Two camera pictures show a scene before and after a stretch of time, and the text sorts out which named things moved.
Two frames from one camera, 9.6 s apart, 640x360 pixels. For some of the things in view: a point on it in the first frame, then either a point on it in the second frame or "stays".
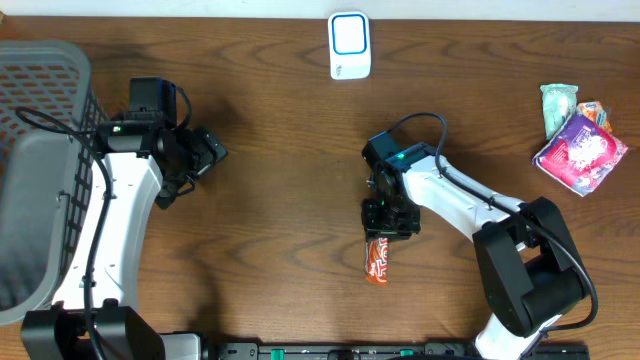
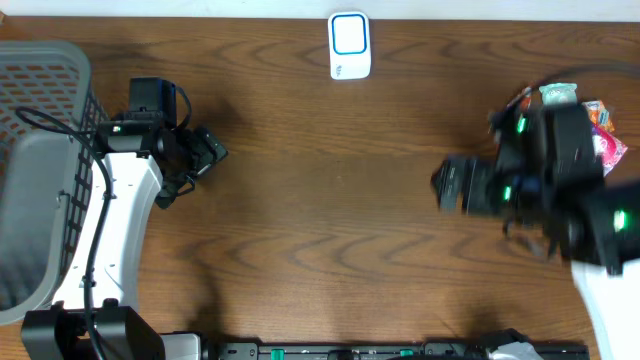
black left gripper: x=208 y=151 stays
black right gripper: x=390 y=227 to x=536 y=93
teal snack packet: x=559 y=103 stays
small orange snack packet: x=596 y=112 stays
